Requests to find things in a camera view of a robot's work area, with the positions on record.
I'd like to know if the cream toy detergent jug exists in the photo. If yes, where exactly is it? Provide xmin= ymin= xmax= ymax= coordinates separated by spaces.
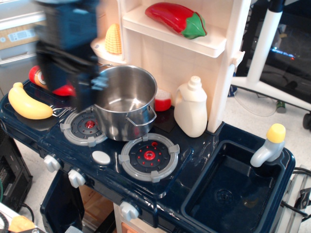
xmin=174 ymin=76 xmax=207 ymax=138

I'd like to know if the grey yellow toy faucet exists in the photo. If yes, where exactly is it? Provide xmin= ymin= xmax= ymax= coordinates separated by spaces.
xmin=250 ymin=123 xmax=286 ymax=167

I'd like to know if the cream toy kitchen shelf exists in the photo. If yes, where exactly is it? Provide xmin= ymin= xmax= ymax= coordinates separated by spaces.
xmin=93 ymin=0 xmax=251 ymax=133

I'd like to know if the left grey toy burner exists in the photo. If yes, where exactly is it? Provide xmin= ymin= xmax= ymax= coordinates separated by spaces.
xmin=60 ymin=107 xmax=107 ymax=147

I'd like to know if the green can on floor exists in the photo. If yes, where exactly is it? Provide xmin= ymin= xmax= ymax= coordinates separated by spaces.
xmin=276 ymin=100 xmax=286 ymax=114

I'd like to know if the grey oval button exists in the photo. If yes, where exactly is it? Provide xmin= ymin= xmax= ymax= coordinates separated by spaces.
xmin=92 ymin=150 xmax=111 ymax=165

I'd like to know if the red toy chili pepper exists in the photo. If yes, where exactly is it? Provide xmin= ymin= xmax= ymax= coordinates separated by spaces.
xmin=145 ymin=2 xmax=207 ymax=39

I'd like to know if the black caster wheel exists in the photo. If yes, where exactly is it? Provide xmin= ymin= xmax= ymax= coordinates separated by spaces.
xmin=302 ymin=113 xmax=311 ymax=130

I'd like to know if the red white toy cheese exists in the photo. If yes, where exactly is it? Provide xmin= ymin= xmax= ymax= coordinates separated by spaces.
xmin=155 ymin=89 xmax=172 ymax=112

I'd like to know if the yellow toy banana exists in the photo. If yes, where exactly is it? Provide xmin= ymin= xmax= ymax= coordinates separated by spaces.
xmin=8 ymin=83 xmax=53 ymax=120

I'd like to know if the black computer case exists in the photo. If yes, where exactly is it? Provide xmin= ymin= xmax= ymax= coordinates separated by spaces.
xmin=0 ymin=130 xmax=33 ymax=212

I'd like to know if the yellow toy corn cob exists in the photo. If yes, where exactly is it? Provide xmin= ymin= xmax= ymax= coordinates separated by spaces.
xmin=105 ymin=23 xmax=122 ymax=54

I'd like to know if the dark blue toy kitchen counter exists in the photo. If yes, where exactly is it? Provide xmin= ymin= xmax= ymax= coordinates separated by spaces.
xmin=0 ymin=56 xmax=296 ymax=233

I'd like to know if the left white stove knob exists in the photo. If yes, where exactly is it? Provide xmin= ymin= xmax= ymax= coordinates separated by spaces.
xmin=44 ymin=155 xmax=61 ymax=173

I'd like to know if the stainless steel pot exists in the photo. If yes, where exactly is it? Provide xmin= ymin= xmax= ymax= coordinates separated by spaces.
xmin=92 ymin=65 xmax=157 ymax=141

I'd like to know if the grey toy dishwasher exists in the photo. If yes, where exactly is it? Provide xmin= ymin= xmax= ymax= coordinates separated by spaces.
xmin=0 ymin=0 xmax=49 ymax=94

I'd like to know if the white pipe stand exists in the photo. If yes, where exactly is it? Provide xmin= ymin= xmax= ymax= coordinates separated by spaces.
xmin=231 ymin=0 xmax=311 ymax=111

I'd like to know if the middle white stove knob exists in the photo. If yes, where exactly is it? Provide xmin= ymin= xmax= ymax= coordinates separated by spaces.
xmin=68 ymin=169 xmax=86 ymax=188

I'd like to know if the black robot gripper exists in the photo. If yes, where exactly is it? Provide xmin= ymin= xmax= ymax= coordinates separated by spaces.
xmin=35 ymin=0 xmax=102 ymax=111

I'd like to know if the grey toy burner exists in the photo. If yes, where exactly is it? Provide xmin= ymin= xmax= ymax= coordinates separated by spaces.
xmin=118 ymin=133 xmax=180 ymax=183
xmin=60 ymin=107 xmax=107 ymax=147

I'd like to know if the right white stove knob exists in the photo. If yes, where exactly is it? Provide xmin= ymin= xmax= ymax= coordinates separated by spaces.
xmin=120 ymin=201 xmax=139 ymax=221

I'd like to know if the red toy ketchup bottle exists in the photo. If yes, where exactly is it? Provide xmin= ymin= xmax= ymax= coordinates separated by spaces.
xmin=28 ymin=66 xmax=76 ymax=97

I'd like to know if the right grey toy burner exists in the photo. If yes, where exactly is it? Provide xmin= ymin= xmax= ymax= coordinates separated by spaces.
xmin=118 ymin=133 xmax=180 ymax=183

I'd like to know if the white stove knob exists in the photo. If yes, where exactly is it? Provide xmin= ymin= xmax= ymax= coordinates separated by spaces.
xmin=68 ymin=169 xmax=86 ymax=188
xmin=120 ymin=201 xmax=139 ymax=221
xmin=44 ymin=155 xmax=61 ymax=173

